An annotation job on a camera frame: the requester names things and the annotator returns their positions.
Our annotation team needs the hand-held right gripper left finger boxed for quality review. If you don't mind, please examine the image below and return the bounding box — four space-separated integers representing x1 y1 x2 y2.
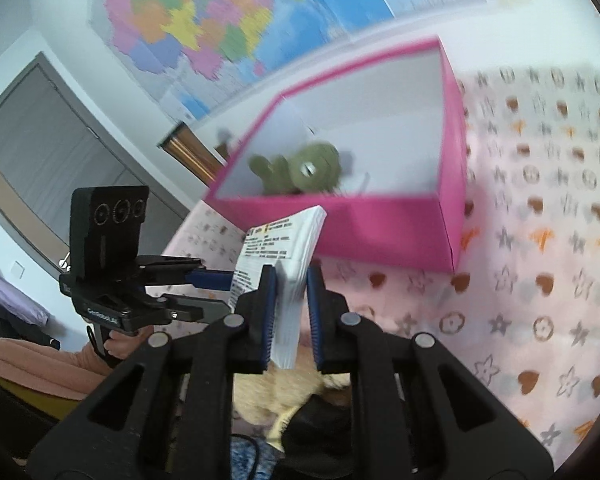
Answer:
27 262 281 480

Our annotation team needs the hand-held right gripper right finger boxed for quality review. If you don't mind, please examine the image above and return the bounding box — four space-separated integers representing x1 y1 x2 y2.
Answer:
305 262 556 480

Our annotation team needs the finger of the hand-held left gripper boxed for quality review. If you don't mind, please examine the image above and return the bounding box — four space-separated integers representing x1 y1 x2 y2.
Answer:
136 255 237 292
145 293 232 325

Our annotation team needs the white tissue pack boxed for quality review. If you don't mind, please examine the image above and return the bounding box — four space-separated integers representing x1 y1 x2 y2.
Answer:
227 205 328 370

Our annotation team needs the beige plush toy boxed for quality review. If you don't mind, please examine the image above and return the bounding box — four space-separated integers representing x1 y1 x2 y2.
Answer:
231 344 352 453

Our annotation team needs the pink cardboard box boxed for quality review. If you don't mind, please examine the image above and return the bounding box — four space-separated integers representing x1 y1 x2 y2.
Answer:
202 35 469 274

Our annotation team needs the blue checkered scrunchie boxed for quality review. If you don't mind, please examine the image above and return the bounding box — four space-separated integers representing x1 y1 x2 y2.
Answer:
229 435 287 480

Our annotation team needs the person's left forearm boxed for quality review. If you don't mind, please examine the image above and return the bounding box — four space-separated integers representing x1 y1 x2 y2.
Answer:
0 337 112 402

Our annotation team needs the person's left hand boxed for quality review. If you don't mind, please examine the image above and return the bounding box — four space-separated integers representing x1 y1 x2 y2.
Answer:
102 327 156 370

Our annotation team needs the grey door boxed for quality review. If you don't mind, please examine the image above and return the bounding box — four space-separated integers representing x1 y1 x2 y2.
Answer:
0 51 197 282

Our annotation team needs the purple cloth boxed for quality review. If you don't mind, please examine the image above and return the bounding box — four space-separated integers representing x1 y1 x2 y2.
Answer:
0 262 50 329

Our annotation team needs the dark clothing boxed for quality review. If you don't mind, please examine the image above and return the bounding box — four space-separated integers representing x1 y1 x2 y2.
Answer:
0 290 62 352

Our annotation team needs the small grey ornament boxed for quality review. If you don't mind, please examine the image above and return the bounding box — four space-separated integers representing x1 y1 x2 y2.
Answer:
215 129 237 159

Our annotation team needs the green plush toy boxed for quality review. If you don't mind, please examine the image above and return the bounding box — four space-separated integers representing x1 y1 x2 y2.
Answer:
248 142 344 196

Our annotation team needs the pink printed blanket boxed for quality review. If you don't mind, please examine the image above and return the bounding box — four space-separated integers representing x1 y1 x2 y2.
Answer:
162 66 600 461

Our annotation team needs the wooden post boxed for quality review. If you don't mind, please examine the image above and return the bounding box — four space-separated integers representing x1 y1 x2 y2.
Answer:
158 120 229 184

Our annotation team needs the colourful wall map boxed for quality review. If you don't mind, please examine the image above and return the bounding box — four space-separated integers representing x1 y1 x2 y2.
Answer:
86 0 497 124

